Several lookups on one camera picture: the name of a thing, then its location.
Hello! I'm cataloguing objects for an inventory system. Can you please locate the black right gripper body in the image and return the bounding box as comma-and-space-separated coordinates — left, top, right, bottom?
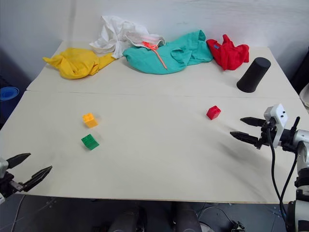
258, 120, 278, 150

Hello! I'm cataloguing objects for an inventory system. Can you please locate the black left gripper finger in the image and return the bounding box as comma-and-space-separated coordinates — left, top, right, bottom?
6, 152, 31, 170
23, 165, 53, 192

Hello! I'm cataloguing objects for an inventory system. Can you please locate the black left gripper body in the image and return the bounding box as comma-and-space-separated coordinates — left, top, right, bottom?
0, 171, 26, 198

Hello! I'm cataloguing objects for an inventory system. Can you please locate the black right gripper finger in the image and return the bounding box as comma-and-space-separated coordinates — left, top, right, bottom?
229, 131, 263, 149
239, 116, 267, 128

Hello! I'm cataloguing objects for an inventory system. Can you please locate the red toy brick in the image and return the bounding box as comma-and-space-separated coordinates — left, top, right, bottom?
206, 105, 222, 120

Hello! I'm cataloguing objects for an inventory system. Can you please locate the black plastic cup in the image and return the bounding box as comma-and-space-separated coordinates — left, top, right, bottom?
236, 57, 272, 94

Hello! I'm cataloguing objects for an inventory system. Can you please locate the white object at edge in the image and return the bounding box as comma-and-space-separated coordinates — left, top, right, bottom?
299, 86, 309, 108

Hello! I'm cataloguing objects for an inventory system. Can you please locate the green toy brick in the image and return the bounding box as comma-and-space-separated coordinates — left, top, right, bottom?
81, 133, 100, 151

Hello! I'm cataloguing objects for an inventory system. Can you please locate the blue plastic container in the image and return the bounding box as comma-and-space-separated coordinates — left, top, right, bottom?
0, 87, 19, 102

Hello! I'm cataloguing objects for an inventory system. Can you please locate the red cloth garment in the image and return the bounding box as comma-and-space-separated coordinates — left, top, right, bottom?
206, 34, 250, 71

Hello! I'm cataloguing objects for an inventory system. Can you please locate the yellow toy brick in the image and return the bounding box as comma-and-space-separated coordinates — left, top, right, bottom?
82, 113, 99, 129

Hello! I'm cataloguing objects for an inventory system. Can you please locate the dark rounded robot leg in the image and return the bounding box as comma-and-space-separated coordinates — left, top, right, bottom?
170, 202, 202, 232

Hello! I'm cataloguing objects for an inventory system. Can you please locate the teal cloth garment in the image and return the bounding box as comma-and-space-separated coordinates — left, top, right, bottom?
123, 29, 214, 75

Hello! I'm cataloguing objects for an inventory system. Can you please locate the yellow cloth garment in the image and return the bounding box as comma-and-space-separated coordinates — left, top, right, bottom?
42, 47, 117, 80

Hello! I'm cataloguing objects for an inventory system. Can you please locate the white cloth garment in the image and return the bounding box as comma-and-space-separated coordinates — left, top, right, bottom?
89, 15, 167, 59

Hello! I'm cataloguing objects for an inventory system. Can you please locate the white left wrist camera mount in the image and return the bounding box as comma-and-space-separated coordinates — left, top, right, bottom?
0, 157, 10, 203

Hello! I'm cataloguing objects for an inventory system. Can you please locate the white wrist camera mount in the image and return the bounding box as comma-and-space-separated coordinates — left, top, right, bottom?
0, 157, 10, 203
263, 103, 289, 147

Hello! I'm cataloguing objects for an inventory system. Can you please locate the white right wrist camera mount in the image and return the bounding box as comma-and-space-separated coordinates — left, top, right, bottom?
263, 103, 289, 147

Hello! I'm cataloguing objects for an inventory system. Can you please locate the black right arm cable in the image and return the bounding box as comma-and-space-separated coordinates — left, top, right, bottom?
266, 127, 299, 224

